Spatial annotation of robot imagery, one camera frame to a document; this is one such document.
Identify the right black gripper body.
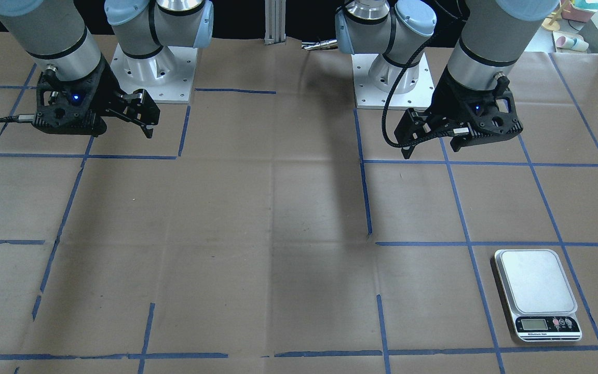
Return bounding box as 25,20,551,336
32,56,123,137

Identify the black braided cable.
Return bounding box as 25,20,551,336
381,31,468,149

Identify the brown paper table cover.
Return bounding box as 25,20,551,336
0,39,598,373

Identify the silver digital kitchen scale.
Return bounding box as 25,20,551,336
493,249,583,342

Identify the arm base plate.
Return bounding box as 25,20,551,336
110,45,200,104
352,54,434,111

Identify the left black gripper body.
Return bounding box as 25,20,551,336
430,69,524,152

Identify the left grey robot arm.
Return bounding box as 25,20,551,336
335,1,558,158

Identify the aluminium frame post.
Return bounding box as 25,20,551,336
264,0,287,45

